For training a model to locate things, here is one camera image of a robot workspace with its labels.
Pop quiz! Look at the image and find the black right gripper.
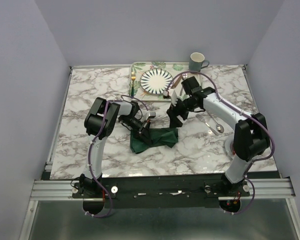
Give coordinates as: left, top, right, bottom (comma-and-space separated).
166, 95, 198, 129

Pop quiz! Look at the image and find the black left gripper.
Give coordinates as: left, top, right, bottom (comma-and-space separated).
119, 115, 152, 147

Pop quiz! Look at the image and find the dark green cloth napkin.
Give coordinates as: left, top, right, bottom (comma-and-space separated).
130, 128, 179, 154

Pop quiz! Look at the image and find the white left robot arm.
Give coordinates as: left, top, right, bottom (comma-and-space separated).
79, 97, 156, 198

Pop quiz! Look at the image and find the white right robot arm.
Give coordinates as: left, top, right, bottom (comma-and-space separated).
164, 76, 271, 196

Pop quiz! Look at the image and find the silver fork on table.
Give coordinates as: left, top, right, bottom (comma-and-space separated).
195, 114, 219, 136

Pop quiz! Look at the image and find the striped white round plate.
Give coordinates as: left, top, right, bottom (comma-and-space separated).
139, 68, 173, 95

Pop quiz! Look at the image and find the silver spoon on tray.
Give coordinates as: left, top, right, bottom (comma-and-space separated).
182, 73, 188, 80

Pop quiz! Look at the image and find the silver spoon on table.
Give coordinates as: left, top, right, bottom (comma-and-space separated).
206, 111, 225, 133

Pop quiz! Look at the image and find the green ceramic mug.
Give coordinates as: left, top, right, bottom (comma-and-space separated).
188, 52, 210, 73

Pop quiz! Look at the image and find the white saucer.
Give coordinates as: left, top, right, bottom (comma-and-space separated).
224, 138, 235, 158

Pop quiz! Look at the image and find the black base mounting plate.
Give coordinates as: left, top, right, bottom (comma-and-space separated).
41, 170, 256, 210

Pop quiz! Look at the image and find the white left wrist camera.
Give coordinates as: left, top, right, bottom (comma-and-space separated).
145, 111, 157, 121

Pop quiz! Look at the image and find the gold fork green handle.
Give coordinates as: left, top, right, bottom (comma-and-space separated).
130, 71, 136, 97

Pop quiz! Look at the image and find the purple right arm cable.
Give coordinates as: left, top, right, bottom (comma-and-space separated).
164, 70, 277, 216

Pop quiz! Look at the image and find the aluminium frame rail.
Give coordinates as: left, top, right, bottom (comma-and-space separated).
30, 178, 296, 201

